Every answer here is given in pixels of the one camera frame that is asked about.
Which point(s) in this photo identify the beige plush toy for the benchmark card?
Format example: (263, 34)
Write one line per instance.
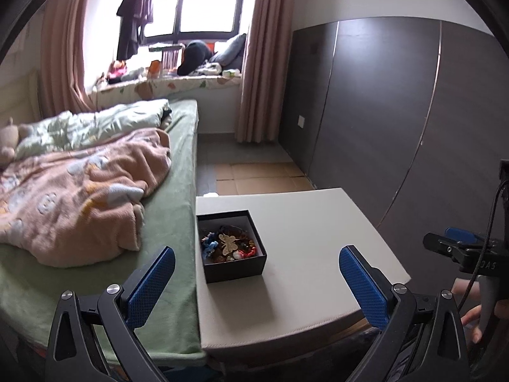
(12, 137)

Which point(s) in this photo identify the dark wood wardrobe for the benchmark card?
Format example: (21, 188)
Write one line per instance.
(377, 119)

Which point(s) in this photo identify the pink fleece blanket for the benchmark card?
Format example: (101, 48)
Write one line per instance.
(79, 199)

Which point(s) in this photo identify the hanging dark clothes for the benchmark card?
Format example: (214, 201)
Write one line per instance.
(133, 16)

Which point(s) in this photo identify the black cloth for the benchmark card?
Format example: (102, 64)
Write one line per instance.
(166, 117)

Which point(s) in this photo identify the white wall socket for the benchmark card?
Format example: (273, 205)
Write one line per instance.
(302, 121)

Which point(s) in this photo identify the orange box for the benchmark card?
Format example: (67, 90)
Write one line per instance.
(155, 68)

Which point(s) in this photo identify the red bead ornament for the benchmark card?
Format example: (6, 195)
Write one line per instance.
(246, 253)

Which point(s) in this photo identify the bed with green sheet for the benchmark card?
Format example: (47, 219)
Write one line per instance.
(175, 207)

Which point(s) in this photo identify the cream butterfly ornament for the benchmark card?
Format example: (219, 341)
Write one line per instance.
(227, 243)

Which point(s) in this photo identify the pink and red clothes pile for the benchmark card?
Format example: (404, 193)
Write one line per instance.
(115, 72)

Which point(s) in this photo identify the person's right hand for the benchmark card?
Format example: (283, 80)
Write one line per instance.
(463, 288)

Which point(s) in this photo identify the blue bead ornament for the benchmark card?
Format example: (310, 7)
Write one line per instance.
(207, 245)

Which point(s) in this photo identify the flattened cardboard sheet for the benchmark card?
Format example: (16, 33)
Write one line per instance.
(262, 175)

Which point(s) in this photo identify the window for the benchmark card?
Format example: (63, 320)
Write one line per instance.
(206, 4)

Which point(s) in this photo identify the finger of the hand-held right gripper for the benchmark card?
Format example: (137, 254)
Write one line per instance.
(441, 244)

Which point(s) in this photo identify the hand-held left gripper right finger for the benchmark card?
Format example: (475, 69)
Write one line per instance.
(364, 286)

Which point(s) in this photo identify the pink curtain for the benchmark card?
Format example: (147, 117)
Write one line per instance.
(266, 67)
(65, 47)

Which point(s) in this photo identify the black jewelry box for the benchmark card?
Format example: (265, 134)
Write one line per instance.
(234, 272)

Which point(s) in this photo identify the pale green floral quilt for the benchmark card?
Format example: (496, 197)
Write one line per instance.
(99, 123)

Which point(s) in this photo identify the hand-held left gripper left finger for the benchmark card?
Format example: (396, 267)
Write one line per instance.
(153, 286)

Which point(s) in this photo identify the floral window seat cushion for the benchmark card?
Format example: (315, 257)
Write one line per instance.
(167, 87)

